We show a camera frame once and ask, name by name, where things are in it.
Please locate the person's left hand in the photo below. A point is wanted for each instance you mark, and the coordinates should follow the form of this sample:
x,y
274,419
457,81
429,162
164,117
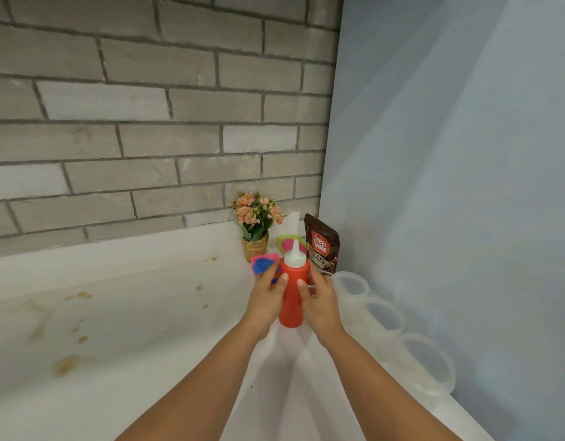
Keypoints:
x,y
264,307

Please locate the person's right hand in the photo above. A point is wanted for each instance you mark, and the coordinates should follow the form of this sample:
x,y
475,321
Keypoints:
x,y
321,307

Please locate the orange squeeze bottle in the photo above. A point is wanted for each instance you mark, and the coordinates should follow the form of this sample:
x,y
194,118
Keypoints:
x,y
291,312

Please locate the clear plastic container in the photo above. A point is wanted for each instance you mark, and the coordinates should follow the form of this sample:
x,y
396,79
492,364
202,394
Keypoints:
x,y
379,326
420,367
351,293

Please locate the blue round lid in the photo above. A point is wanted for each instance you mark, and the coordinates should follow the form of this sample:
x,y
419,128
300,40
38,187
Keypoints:
x,y
265,264

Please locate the pink plastic basket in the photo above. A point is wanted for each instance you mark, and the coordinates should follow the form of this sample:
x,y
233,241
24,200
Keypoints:
x,y
256,259

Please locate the pink flowers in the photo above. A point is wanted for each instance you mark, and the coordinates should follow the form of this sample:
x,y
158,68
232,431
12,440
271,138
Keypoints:
x,y
255,250

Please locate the brown coffee pouch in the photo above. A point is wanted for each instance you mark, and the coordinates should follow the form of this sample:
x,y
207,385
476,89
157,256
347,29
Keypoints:
x,y
321,243

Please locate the green plastic basket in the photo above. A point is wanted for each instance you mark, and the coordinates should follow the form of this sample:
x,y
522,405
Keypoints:
x,y
279,241

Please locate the person's left forearm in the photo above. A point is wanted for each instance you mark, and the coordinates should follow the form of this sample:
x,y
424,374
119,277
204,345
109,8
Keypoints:
x,y
200,390

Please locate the person's right forearm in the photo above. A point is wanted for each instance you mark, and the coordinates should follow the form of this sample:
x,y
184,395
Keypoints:
x,y
383,395

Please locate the white countertop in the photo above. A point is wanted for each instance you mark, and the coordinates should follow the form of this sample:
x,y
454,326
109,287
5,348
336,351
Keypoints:
x,y
149,316

